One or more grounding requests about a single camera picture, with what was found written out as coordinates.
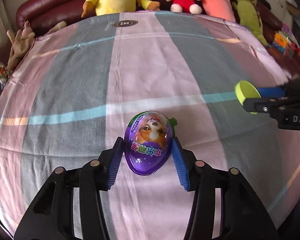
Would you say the yellow-green round lid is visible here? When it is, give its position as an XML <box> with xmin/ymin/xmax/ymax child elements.
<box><xmin>235</xmin><ymin>80</ymin><xmax>261</xmax><ymax>106</ymax></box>

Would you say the purple toy egg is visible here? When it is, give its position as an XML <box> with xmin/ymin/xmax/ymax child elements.
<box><xmin>124</xmin><ymin>111</ymin><xmax>178</xmax><ymax>176</ymax></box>

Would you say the green dinosaur plush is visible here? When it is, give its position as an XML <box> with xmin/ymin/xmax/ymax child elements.
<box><xmin>232</xmin><ymin>0</ymin><xmax>268</xmax><ymax>46</ymax></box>

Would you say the plaid pink grey tablecloth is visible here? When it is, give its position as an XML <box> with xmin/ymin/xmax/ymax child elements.
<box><xmin>0</xmin><ymin>11</ymin><xmax>300</xmax><ymax>233</ymax></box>

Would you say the dark red leather sofa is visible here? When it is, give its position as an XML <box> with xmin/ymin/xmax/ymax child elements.
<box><xmin>15</xmin><ymin>0</ymin><xmax>300</xmax><ymax>81</ymax></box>

